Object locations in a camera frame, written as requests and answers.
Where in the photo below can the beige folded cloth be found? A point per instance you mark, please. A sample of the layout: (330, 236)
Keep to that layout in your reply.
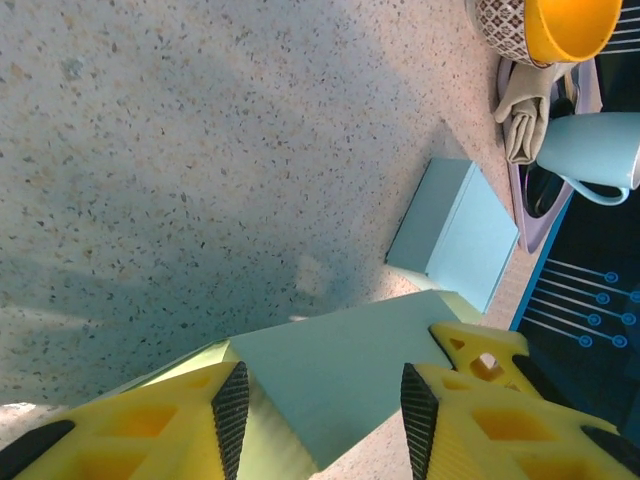
(525, 120)

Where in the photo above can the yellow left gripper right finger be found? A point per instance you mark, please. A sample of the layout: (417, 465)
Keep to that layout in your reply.
(500, 440)

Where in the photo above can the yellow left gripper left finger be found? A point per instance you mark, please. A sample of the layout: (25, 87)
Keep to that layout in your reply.
(125, 440)

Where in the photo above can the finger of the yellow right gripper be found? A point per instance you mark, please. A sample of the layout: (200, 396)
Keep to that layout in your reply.
(480, 345)

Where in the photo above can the black round saucer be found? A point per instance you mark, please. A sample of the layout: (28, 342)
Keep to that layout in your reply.
(542, 192)

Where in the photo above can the lavender tray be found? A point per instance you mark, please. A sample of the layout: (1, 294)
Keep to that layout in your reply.
(532, 235)

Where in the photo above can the orange bowl with patterned outside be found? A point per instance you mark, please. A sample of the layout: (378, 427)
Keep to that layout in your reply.
(575, 25)

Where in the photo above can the light blue mug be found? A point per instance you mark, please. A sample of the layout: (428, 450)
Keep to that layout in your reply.
(590, 145)

